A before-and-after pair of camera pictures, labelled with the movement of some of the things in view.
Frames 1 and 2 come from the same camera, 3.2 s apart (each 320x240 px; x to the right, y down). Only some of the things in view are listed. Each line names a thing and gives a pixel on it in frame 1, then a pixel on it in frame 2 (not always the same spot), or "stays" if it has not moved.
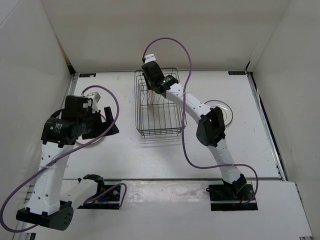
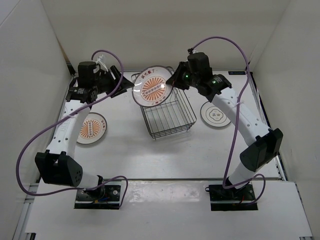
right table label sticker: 237,72 stays
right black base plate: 232,197 stays
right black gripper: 149,86 to 175,80
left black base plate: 110,200 stays
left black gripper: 102,126 to 124,84
